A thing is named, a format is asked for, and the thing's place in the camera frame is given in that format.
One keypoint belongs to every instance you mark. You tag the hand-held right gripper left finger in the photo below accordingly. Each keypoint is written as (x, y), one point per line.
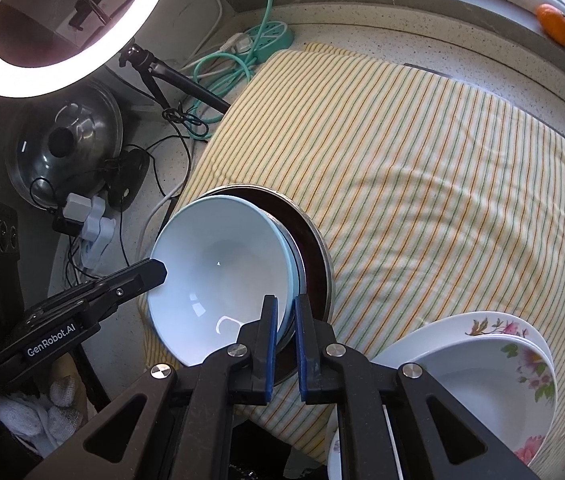
(272, 350)

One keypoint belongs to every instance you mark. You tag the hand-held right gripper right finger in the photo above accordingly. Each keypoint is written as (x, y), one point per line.
(301, 355)

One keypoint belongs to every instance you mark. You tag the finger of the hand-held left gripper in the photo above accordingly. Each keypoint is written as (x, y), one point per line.
(142, 275)

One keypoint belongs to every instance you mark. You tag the light blue ceramic bowl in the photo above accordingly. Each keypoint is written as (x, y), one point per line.
(212, 270)

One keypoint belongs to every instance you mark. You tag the large stainless steel bowl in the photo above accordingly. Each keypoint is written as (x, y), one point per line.
(330, 285)

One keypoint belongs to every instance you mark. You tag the small floral white plate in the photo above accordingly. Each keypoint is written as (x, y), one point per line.
(472, 385)

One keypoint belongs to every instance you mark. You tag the person's left hand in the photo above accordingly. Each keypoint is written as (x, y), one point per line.
(27, 420)

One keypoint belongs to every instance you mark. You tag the white plug adapter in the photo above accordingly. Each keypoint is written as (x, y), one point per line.
(90, 225)

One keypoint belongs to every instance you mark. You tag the black round stand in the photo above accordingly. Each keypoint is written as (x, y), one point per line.
(127, 180)

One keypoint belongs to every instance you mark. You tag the glass pot lid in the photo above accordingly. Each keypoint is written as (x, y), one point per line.
(82, 125)

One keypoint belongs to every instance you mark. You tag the black tripod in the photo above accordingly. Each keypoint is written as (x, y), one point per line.
(172, 72)

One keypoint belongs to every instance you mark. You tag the yellow striped cloth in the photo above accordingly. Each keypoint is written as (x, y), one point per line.
(437, 185)

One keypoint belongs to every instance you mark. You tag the black phone holder clamp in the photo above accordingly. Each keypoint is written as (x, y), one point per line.
(90, 7)

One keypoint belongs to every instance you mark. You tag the orange tangerine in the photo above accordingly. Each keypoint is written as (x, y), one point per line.
(556, 24)

